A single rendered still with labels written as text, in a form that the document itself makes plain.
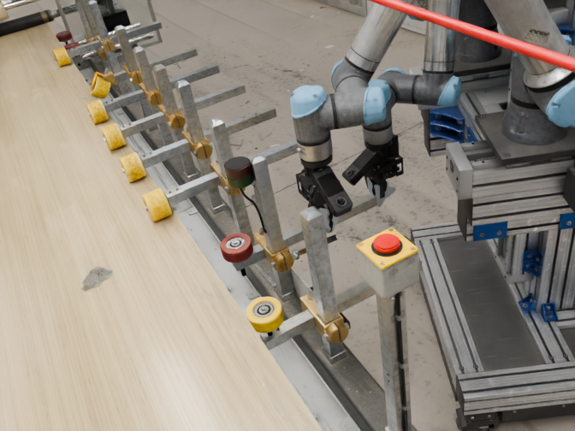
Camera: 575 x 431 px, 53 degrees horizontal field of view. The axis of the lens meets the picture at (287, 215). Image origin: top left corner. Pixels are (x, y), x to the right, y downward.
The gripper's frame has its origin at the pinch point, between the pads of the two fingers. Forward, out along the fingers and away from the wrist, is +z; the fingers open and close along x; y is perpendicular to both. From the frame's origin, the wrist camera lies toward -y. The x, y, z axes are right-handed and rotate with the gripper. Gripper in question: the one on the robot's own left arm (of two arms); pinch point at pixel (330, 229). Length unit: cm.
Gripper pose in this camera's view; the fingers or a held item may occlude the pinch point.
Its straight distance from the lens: 139.1
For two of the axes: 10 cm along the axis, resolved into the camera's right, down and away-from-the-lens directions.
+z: 1.5, 7.9, 6.0
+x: -8.7, 3.9, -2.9
